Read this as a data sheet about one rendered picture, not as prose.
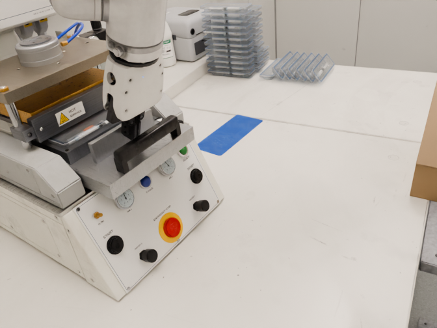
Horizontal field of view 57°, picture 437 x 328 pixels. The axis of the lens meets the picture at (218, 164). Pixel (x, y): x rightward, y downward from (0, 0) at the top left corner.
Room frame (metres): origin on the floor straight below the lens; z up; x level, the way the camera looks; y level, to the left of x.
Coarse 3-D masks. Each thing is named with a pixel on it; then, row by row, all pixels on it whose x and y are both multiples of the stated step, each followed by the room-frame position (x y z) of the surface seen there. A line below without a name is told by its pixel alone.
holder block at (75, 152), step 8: (120, 120) 0.72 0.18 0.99; (104, 128) 0.69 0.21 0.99; (112, 128) 0.70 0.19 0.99; (88, 136) 0.67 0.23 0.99; (96, 136) 0.67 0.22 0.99; (40, 144) 0.67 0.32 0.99; (48, 144) 0.65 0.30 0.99; (80, 144) 0.64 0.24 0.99; (56, 152) 0.64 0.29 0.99; (64, 152) 0.62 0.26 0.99; (72, 152) 0.62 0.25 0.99; (80, 152) 0.64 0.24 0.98; (88, 152) 0.65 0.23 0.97; (64, 160) 0.62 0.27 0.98; (72, 160) 0.62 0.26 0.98
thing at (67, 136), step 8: (104, 112) 0.75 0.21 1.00; (88, 120) 0.72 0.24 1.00; (96, 120) 0.71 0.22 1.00; (104, 120) 0.71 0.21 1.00; (72, 128) 0.69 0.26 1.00; (80, 128) 0.69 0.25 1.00; (88, 128) 0.68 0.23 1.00; (56, 136) 0.67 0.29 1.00; (64, 136) 0.66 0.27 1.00; (72, 136) 0.66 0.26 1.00
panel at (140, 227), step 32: (192, 160) 0.75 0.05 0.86; (160, 192) 0.66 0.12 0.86; (192, 192) 0.70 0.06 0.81; (96, 224) 0.55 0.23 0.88; (128, 224) 0.58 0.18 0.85; (160, 224) 0.61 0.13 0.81; (192, 224) 0.66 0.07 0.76; (128, 256) 0.54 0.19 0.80; (160, 256) 0.57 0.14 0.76; (128, 288) 0.50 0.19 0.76
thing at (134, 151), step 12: (168, 120) 0.66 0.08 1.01; (144, 132) 0.63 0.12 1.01; (156, 132) 0.63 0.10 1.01; (168, 132) 0.66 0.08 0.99; (180, 132) 0.68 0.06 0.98; (132, 144) 0.59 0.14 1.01; (144, 144) 0.61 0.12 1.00; (120, 156) 0.57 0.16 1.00; (132, 156) 0.58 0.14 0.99; (120, 168) 0.57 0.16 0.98
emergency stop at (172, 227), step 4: (168, 220) 0.62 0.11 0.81; (172, 220) 0.63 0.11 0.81; (176, 220) 0.63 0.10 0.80; (164, 224) 0.62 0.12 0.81; (168, 224) 0.62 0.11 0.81; (172, 224) 0.62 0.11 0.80; (176, 224) 0.63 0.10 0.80; (164, 228) 0.61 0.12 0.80; (168, 228) 0.61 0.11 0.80; (172, 228) 0.62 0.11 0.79; (176, 228) 0.62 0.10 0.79; (180, 228) 0.62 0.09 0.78; (168, 232) 0.61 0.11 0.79; (172, 232) 0.61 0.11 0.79; (176, 232) 0.61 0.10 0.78; (168, 236) 0.61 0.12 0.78; (172, 236) 0.61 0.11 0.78
